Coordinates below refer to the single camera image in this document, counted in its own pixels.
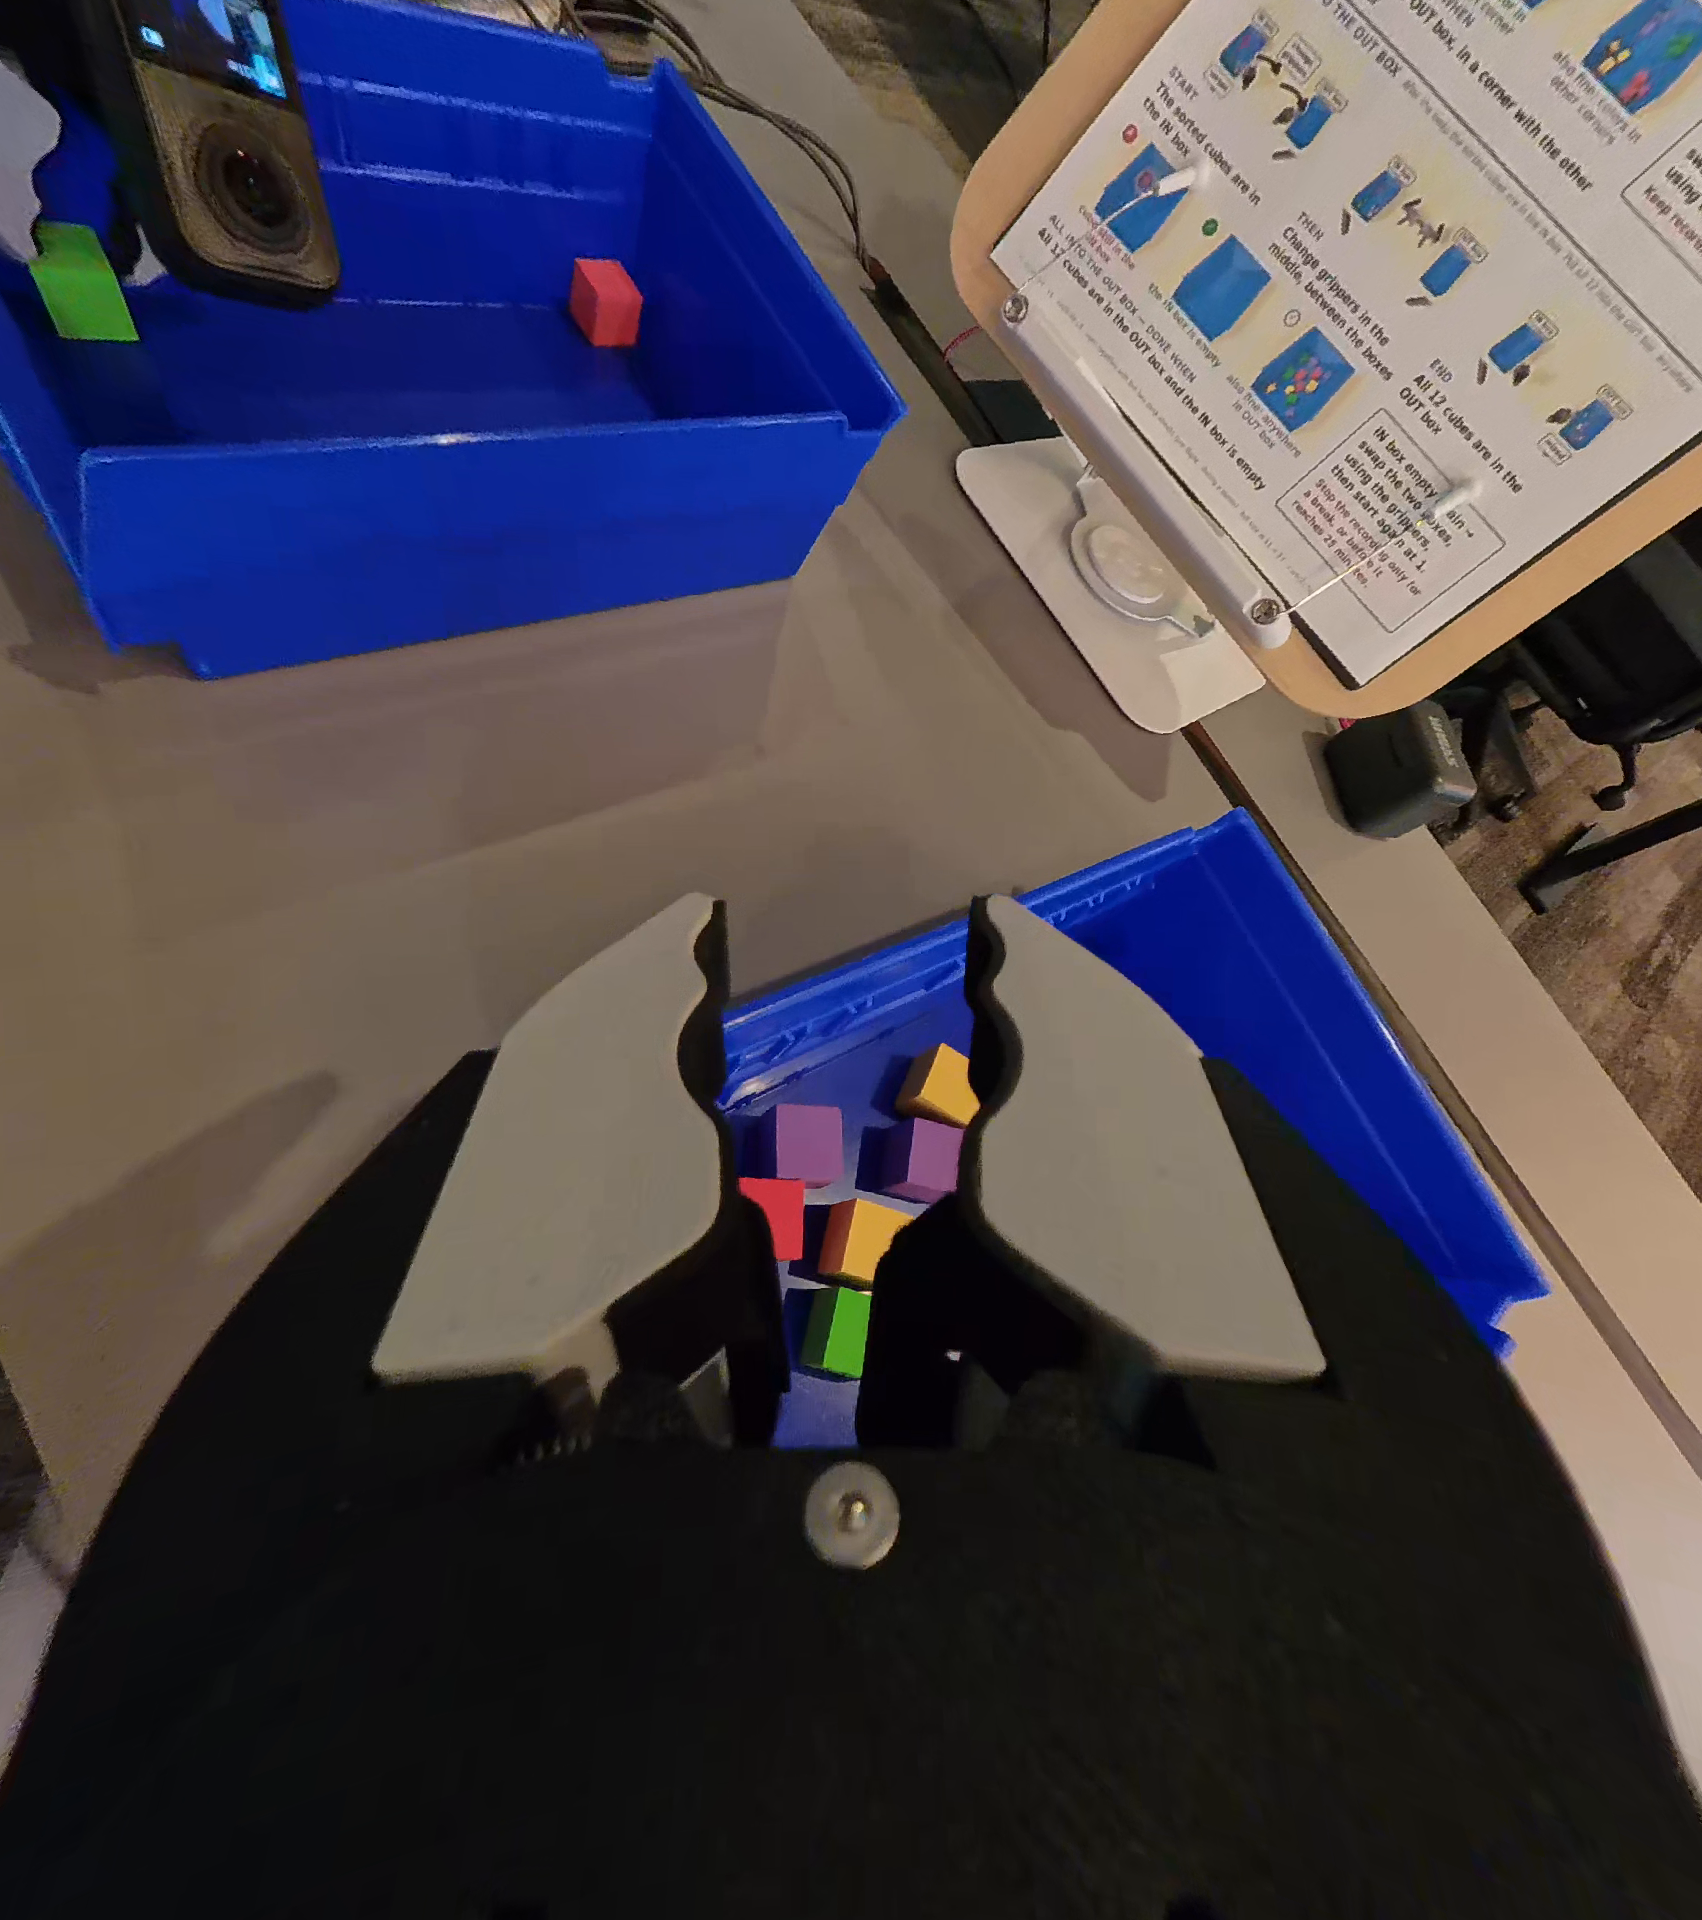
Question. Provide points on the black box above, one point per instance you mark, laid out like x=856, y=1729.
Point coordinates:
x=1398, y=772

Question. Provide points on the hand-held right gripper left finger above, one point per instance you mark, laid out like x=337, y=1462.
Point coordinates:
x=567, y=1200

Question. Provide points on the red cube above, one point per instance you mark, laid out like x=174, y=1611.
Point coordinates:
x=773, y=1218
x=605, y=301

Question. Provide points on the blue plastic bin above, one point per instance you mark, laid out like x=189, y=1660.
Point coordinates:
x=1317, y=1081
x=461, y=510

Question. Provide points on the printed instruction sheet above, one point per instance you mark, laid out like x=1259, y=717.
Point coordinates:
x=1467, y=301

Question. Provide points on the green cube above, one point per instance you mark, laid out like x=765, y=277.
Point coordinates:
x=836, y=1333
x=83, y=284

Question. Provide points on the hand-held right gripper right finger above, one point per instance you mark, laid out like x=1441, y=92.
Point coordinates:
x=1137, y=1200

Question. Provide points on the black office chair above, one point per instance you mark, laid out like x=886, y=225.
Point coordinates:
x=1660, y=675

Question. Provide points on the purple cube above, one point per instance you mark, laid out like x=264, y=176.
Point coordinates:
x=923, y=1158
x=809, y=1144

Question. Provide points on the yellow cube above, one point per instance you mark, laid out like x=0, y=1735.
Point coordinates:
x=939, y=1083
x=863, y=1242

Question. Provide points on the black phone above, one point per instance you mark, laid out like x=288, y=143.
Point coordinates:
x=1000, y=412

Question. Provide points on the white clip bar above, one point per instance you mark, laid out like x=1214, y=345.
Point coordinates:
x=1166, y=495

